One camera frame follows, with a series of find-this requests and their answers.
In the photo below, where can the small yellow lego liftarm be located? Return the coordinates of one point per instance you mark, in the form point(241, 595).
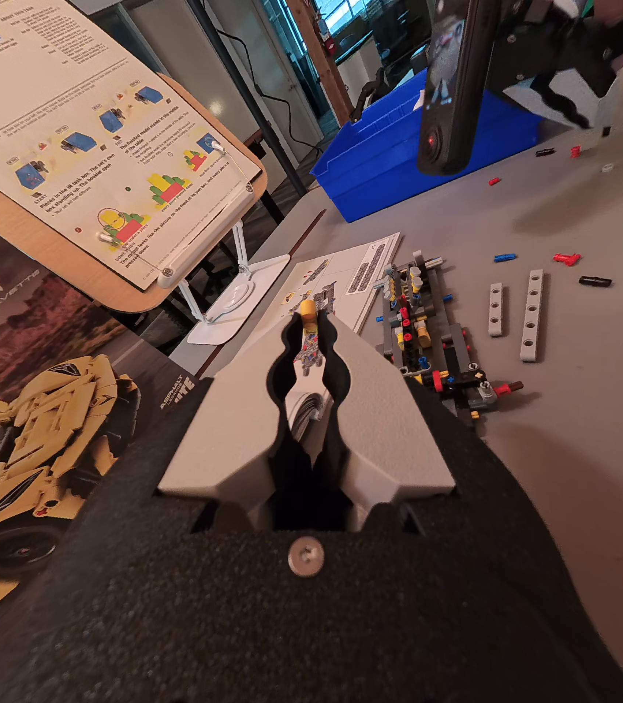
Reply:
point(307, 312)

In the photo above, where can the scattered small lego pins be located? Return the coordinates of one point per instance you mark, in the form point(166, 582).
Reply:
point(567, 257)

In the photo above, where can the long grey lego beam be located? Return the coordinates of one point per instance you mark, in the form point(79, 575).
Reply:
point(531, 316)
point(497, 310)

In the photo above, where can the grey lego car chassis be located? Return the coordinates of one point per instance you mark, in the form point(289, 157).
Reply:
point(416, 340)

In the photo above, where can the lego set box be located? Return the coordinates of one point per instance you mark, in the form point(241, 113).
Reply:
point(42, 384)

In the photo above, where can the black curved clamp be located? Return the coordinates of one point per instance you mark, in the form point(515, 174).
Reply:
point(363, 96)

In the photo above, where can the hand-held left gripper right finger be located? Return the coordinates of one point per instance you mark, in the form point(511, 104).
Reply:
point(394, 434)

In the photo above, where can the blue plastic bin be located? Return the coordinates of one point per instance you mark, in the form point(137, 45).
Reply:
point(377, 165)

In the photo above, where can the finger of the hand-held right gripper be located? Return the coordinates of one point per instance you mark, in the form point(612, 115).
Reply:
point(525, 98)
point(586, 96)

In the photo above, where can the black metal post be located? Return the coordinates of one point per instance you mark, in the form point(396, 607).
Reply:
point(248, 99)

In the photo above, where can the wooden post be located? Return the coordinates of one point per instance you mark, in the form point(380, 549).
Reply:
point(317, 49)

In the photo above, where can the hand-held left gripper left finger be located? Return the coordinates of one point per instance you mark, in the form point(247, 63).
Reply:
point(218, 434)

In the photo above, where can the person's right hand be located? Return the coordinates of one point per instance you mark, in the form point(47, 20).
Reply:
point(619, 8)

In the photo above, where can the lego instruction booklet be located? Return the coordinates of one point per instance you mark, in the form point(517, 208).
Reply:
point(339, 263)

